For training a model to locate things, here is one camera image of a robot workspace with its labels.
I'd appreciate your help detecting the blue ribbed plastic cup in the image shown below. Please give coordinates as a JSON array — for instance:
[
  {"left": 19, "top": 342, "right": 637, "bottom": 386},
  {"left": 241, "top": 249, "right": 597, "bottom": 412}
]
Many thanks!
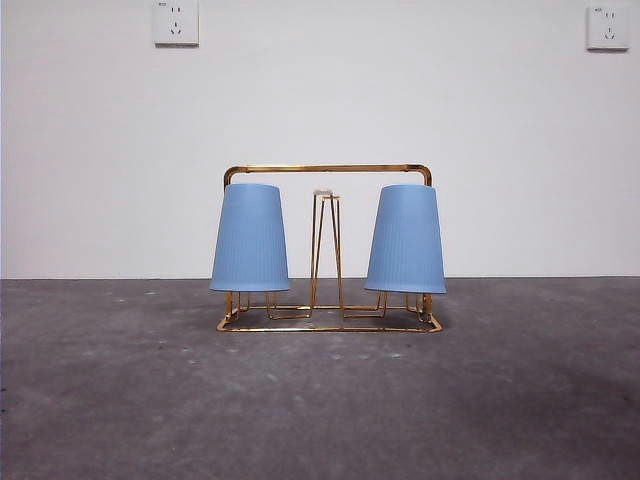
[
  {"left": 208, "top": 183, "right": 291, "bottom": 293},
  {"left": 363, "top": 183, "right": 447, "bottom": 295}
]

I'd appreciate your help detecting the white wall socket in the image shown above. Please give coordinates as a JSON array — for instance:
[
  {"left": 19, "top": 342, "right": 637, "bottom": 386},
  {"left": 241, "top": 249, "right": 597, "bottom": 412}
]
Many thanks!
[
  {"left": 153, "top": 0, "right": 200, "bottom": 49},
  {"left": 586, "top": 4, "right": 631, "bottom": 52}
]

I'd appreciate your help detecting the gold wire cup rack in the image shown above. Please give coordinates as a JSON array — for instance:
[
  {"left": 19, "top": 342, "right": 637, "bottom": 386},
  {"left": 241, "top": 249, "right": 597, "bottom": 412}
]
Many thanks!
[{"left": 215, "top": 162, "right": 445, "bottom": 335}]

